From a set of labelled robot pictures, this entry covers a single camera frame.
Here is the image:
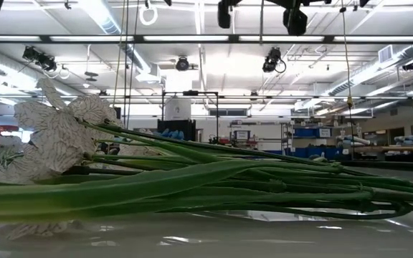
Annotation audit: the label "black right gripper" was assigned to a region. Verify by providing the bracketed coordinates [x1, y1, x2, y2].
[217, 0, 333, 37]

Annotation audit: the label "dark window strip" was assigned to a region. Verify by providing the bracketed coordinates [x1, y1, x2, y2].
[209, 108, 247, 117]

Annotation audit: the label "blue shelf bins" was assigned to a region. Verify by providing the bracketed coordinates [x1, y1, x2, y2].
[294, 127, 333, 139]

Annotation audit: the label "white cylinder tank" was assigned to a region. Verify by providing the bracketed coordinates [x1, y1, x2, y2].
[164, 98, 192, 122]

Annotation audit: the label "black crate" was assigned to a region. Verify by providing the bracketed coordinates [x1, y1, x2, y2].
[157, 119, 196, 143]

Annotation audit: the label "blue floor bins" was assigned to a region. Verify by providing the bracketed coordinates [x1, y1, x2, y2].
[263, 145, 340, 161]

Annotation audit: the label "blue bundle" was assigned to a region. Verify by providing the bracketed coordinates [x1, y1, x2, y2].
[161, 128, 185, 140]

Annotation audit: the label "long wooden table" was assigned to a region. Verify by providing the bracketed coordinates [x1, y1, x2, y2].
[353, 145, 413, 153]

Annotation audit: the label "large white veined flower spray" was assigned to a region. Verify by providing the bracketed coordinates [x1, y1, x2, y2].
[12, 77, 343, 182]

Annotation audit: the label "black ceiling camera with cable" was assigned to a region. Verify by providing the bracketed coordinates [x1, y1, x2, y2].
[262, 47, 287, 75]

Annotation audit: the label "black aluminium rig frame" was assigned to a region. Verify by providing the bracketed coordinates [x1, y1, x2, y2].
[0, 34, 413, 45]

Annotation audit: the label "thin black horizontal rail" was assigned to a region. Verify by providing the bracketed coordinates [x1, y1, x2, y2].
[0, 94, 413, 101]

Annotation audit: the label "round black ceiling camera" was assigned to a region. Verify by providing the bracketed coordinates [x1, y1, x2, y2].
[176, 56, 190, 72]

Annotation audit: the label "thin black frame stand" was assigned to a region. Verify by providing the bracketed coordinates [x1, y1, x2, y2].
[161, 90, 220, 144]

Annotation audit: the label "ribbed silver duct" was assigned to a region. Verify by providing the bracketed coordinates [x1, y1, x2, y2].
[326, 44, 413, 97]

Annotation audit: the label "white hanging ring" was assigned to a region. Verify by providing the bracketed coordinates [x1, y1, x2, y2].
[138, 1, 159, 27]

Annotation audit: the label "white wall vent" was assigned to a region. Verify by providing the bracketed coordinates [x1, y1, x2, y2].
[377, 44, 394, 65]

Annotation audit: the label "hanging thin cables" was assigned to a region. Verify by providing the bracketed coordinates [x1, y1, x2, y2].
[112, 0, 140, 130]

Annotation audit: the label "silver ventilation duct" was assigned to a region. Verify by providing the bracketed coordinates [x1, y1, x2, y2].
[79, 0, 153, 75]

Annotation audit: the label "white cable loops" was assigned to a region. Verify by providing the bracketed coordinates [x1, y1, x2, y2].
[44, 63, 71, 80]

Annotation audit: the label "black ceiling camera pair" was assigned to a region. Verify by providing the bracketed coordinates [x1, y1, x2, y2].
[22, 45, 57, 72]

